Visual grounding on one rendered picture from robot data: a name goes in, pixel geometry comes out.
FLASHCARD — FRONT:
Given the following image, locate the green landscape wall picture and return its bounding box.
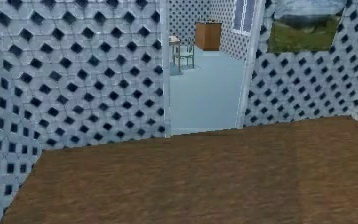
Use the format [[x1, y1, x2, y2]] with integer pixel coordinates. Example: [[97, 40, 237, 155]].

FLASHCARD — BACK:
[[267, 0, 349, 54]]

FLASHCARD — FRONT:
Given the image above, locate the grey green chair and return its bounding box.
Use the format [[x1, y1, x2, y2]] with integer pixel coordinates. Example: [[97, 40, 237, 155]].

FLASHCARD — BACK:
[[180, 37, 196, 70]]

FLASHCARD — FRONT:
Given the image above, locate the white framed window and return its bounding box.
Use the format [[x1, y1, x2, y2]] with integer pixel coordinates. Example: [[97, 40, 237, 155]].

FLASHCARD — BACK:
[[232, 0, 257, 36]]

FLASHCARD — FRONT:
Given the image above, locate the brown wooden cabinet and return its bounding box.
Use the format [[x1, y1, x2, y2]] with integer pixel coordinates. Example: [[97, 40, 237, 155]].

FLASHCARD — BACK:
[[194, 21, 223, 52]]

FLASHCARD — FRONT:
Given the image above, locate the pale wooden table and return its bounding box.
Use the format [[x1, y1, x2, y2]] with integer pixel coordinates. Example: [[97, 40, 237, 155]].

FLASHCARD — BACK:
[[168, 35, 183, 74]]

